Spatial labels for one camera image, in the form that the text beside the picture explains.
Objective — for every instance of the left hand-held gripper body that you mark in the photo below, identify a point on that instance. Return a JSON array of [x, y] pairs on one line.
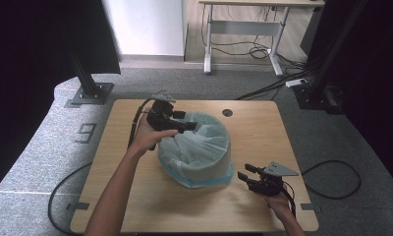
[[160, 118]]

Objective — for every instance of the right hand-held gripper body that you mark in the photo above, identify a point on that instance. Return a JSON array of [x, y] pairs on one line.
[[268, 185]]

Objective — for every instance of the white bag with blue edge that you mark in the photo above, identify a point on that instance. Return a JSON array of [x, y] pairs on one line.
[[197, 150]]

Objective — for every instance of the person's left hand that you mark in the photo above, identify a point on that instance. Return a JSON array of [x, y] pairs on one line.
[[147, 137]]

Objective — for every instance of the person's right hand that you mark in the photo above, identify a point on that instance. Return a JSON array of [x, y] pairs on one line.
[[279, 206]]

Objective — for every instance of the black metal stand grey base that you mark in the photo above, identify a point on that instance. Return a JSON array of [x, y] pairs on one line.
[[89, 91]]

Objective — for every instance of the white power strip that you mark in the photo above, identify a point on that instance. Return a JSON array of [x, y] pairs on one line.
[[296, 83]]

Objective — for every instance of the black curtain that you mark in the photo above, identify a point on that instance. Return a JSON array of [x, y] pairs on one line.
[[374, 65], [27, 65]]

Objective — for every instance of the white metal frame desk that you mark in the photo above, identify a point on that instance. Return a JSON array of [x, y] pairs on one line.
[[247, 28]]

